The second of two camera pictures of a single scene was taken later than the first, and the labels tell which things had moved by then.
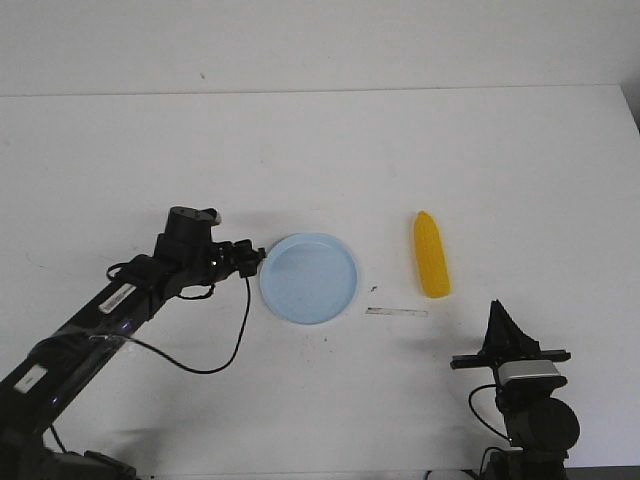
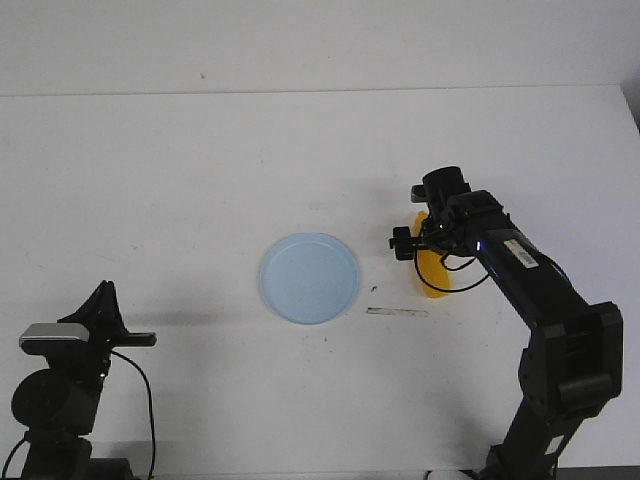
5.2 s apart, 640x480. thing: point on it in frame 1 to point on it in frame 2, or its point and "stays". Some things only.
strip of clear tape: x=395 y=311 stays
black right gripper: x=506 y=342 to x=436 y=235
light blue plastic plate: x=308 y=278 stays
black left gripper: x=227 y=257 to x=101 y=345
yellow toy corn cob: x=431 y=259 stays
